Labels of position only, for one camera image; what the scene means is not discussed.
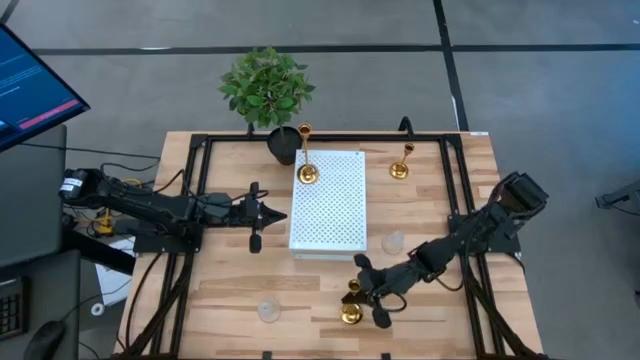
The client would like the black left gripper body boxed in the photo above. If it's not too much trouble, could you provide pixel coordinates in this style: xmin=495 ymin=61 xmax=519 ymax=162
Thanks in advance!
xmin=227 ymin=181 xmax=267 ymax=255

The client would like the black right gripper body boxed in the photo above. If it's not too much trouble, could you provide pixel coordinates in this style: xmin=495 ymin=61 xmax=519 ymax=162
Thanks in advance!
xmin=354 ymin=253 xmax=427 ymax=330

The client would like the tall gold candlestick holder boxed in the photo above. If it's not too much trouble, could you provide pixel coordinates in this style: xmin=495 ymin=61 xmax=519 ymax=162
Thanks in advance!
xmin=295 ymin=122 xmax=321 ymax=186
xmin=339 ymin=278 xmax=365 ymax=326

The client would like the clear glass candle holder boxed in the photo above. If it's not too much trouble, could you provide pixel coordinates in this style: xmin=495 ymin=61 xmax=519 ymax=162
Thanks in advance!
xmin=381 ymin=230 xmax=406 ymax=256
xmin=256 ymin=298 xmax=282 ymax=324

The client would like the small gold candlestick holder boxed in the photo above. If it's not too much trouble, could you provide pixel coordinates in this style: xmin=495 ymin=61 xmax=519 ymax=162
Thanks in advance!
xmin=388 ymin=142 xmax=416 ymax=181

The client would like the white perforated metal shelf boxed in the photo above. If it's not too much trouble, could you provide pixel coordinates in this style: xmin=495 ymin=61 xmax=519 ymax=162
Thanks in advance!
xmin=288 ymin=148 xmax=369 ymax=261

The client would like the black plant pot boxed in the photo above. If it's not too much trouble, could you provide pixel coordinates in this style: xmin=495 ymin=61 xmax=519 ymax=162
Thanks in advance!
xmin=266 ymin=125 xmax=304 ymax=167

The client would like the green leafy plant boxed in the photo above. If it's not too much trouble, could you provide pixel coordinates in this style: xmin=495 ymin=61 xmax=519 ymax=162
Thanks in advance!
xmin=218 ymin=45 xmax=317 ymax=129

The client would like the white paper sheet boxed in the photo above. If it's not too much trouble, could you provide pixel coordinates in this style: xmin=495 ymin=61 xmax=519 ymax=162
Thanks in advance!
xmin=93 ymin=237 xmax=137 ymax=307

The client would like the dark grey desk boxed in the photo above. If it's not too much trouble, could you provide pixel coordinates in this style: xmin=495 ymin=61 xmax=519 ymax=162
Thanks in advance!
xmin=0 ymin=123 xmax=69 ymax=269

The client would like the black stand leg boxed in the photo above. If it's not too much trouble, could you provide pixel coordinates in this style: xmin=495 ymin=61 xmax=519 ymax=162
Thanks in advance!
xmin=594 ymin=178 xmax=640 ymax=211

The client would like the black computer mouse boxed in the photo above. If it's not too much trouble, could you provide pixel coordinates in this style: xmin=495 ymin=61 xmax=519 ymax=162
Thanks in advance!
xmin=23 ymin=319 xmax=67 ymax=360

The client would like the blue screen monitor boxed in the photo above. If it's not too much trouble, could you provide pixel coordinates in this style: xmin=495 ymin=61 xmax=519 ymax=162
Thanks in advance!
xmin=0 ymin=23 xmax=92 ymax=154

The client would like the black keyboard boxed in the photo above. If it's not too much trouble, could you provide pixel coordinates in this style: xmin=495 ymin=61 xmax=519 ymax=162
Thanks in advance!
xmin=0 ymin=276 xmax=30 ymax=342

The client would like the black metal table frame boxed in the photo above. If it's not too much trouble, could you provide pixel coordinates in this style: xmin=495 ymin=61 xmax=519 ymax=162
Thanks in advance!
xmin=113 ymin=115 xmax=549 ymax=360

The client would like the yellow cable connector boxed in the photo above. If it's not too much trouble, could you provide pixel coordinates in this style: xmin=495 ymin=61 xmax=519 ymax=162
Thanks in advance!
xmin=94 ymin=209 xmax=115 ymax=236

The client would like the black floor cable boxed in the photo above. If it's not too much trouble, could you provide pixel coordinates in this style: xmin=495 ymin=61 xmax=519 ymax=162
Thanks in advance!
xmin=19 ymin=142 xmax=162 ymax=162

